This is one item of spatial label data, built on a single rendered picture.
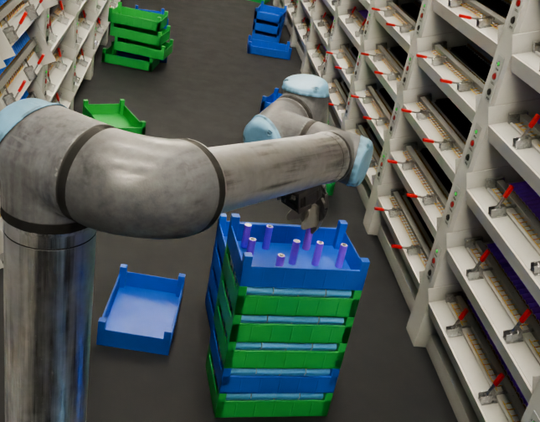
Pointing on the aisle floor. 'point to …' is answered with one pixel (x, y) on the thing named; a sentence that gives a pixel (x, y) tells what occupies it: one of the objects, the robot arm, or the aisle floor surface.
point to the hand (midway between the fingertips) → (311, 224)
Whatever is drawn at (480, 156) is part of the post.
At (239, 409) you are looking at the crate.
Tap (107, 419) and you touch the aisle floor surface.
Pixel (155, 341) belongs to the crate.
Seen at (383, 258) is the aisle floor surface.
